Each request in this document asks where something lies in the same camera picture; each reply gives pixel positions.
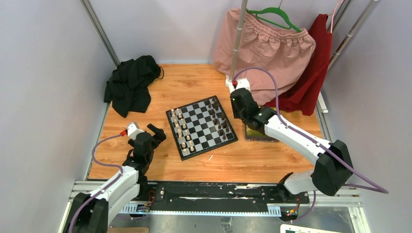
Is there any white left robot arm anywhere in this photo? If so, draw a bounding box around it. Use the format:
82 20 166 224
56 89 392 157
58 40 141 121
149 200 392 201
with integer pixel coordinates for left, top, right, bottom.
63 122 167 233

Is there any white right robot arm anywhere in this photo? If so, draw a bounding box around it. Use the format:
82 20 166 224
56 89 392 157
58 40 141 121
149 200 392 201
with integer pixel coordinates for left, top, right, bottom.
230 88 353 203

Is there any white rook piece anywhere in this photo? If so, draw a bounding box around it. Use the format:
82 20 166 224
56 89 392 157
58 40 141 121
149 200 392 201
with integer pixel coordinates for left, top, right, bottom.
181 142 187 153

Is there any white rack stand base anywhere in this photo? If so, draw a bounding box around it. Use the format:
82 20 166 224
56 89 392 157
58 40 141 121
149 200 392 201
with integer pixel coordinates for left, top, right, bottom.
224 75 237 94

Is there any gold metal tin tray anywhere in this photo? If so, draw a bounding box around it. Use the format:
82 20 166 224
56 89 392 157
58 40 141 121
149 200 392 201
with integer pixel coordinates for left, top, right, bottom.
244 107 279 143

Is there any black white chessboard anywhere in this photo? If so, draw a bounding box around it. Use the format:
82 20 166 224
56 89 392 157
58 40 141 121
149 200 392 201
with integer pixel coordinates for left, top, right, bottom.
166 96 238 161

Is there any black cloth garment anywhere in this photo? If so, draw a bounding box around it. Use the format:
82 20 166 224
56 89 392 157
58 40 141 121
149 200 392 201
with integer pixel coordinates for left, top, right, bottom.
103 55 164 117

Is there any red cloth garment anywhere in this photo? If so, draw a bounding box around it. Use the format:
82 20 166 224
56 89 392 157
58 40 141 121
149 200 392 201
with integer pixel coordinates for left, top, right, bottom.
262 13 333 117

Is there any pink cloth garment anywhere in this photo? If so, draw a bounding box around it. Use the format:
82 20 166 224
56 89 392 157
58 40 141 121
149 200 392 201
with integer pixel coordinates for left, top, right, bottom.
212 8 317 107

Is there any silver rack pole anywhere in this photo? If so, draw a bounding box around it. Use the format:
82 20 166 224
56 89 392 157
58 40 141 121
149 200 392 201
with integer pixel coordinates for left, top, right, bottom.
228 0 248 83

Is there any green clothes hanger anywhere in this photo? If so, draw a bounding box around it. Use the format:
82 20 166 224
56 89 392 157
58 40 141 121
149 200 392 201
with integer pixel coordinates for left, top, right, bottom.
246 0 302 33

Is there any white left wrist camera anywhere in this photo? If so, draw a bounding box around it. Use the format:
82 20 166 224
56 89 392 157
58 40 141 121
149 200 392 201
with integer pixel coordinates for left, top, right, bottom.
120 121 145 141

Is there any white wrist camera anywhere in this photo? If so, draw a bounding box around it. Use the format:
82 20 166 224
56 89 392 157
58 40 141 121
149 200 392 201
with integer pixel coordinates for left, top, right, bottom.
120 121 145 141
230 78 251 93

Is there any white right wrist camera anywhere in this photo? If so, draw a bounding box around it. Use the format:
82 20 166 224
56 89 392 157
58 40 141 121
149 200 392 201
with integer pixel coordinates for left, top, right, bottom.
230 78 251 93

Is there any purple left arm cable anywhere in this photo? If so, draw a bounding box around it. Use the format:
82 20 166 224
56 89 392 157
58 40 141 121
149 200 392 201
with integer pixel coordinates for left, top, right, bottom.
68 134 127 233

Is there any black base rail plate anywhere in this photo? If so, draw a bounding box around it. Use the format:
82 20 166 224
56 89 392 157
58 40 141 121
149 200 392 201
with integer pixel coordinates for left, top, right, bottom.
148 181 309 213

